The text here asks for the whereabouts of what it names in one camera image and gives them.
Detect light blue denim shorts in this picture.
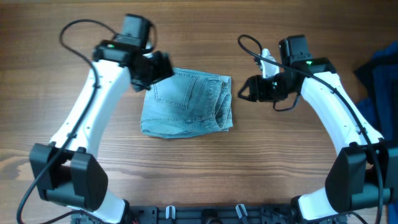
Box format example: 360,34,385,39
141,68,233,139

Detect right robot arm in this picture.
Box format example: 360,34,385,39
238,35,397,223

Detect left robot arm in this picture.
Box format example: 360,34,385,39
29,14,174,223

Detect dark blue clothes pile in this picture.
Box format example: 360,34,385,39
353,41,398,224

